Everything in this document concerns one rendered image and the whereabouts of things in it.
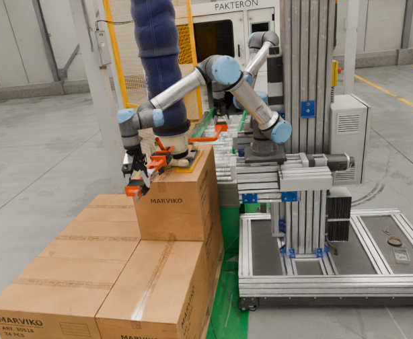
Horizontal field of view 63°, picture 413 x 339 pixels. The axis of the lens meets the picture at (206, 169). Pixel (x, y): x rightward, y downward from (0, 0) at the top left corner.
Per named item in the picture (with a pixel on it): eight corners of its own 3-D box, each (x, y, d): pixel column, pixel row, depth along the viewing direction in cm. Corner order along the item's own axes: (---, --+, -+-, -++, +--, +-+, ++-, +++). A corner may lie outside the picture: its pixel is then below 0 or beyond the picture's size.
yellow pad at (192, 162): (189, 152, 227) (188, 144, 225) (204, 151, 225) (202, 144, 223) (175, 173, 197) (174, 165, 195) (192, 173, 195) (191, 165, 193)
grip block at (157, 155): (155, 160, 191) (154, 151, 189) (172, 159, 189) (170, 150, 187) (151, 166, 184) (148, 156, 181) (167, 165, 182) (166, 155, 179)
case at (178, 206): (167, 194, 261) (159, 145, 245) (218, 193, 253) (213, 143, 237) (141, 240, 207) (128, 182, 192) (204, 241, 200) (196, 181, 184)
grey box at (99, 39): (107, 64, 321) (100, 30, 309) (112, 63, 320) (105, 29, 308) (97, 66, 303) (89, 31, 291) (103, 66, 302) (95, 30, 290)
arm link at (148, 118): (157, 105, 153) (134, 109, 150) (163, 109, 143) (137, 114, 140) (160, 122, 156) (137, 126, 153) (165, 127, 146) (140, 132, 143)
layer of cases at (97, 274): (109, 235, 290) (98, 194, 274) (222, 237, 269) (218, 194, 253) (12, 362, 183) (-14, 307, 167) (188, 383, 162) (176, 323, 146)
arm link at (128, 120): (136, 109, 140) (116, 114, 137) (141, 135, 144) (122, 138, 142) (134, 106, 146) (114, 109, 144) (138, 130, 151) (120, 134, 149)
